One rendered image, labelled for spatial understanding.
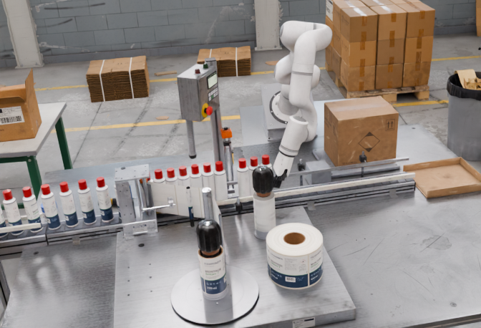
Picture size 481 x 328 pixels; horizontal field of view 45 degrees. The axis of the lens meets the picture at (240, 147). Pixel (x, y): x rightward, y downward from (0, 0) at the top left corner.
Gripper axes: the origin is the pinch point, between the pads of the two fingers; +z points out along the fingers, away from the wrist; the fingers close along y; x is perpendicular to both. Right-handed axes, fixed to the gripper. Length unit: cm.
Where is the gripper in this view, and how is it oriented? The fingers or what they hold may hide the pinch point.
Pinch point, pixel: (277, 182)
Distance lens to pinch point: 258.2
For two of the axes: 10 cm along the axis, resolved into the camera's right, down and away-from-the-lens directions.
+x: 9.5, 1.9, 2.7
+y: 1.7, 4.2, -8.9
